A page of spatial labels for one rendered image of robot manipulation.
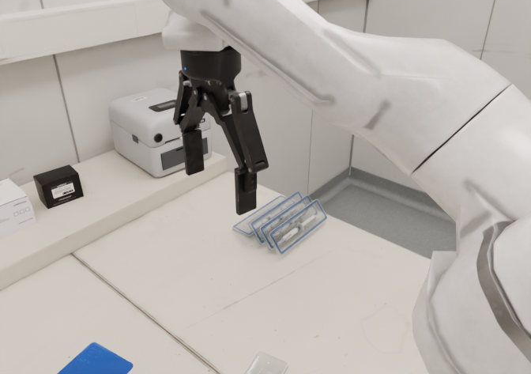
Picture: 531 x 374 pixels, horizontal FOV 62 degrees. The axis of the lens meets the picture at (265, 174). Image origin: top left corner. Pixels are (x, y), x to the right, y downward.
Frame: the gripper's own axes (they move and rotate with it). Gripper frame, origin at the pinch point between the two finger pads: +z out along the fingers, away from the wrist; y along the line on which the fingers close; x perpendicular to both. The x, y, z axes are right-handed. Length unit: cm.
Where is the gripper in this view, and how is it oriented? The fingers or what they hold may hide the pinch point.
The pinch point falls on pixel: (218, 183)
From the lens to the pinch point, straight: 65.0
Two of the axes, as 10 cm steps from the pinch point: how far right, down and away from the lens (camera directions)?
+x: -7.8, 3.1, -5.4
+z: 0.0, 8.7, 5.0
